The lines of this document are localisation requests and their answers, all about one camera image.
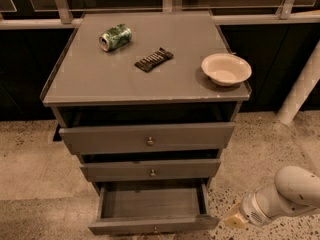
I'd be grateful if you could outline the grey bottom drawer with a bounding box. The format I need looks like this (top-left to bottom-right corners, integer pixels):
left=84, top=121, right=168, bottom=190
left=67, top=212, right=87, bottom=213
left=89, top=179, right=218, bottom=235

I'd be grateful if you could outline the grey drawer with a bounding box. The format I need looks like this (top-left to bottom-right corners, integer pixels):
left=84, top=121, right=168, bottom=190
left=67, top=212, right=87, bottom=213
left=89, top=179, right=218, bottom=235
left=59, top=122, right=235, bottom=154
left=80, top=159, right=221, bottom=182

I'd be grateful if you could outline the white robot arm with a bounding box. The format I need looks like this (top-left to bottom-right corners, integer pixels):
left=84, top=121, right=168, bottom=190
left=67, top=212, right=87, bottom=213
left=223, top=166, right=320, bottom=229

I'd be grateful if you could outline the grey top drawer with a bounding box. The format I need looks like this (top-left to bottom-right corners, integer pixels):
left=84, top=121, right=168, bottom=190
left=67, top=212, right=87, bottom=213
left=59, top=122, right=235, bottom=154

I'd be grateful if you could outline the grey middle drawer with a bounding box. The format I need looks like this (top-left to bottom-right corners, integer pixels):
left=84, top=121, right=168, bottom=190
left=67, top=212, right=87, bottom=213
left=80, top=159, right=221, bottom=182

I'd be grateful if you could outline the grey drawer cabinet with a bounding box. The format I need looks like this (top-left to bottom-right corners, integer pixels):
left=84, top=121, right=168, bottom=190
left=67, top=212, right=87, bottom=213
left=39, top=11, right=253, bottom=198

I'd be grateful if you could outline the white paper bowl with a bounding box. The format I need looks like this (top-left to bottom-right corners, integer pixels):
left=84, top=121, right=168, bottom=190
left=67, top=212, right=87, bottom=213
left=201, top=53, right=252, bottom=86

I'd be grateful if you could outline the white diagonal pole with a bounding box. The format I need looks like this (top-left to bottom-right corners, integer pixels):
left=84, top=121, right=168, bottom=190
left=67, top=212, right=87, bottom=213
left=276, top=41, right=320, bottom=124

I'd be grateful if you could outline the black snack bar wrapper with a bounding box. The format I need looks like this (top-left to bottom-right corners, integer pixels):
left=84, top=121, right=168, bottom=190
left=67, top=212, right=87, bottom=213
left=135, top=48, right=174, bottom=73

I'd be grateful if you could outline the green crushed soda can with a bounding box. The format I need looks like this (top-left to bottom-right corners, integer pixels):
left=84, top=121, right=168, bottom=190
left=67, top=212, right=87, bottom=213
left=99, top=24, right=132, bottom=52

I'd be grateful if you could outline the metal railing frame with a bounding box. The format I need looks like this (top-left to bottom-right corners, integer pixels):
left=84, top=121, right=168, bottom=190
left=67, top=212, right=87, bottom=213
left=0, top=0, right=320, bottom=30

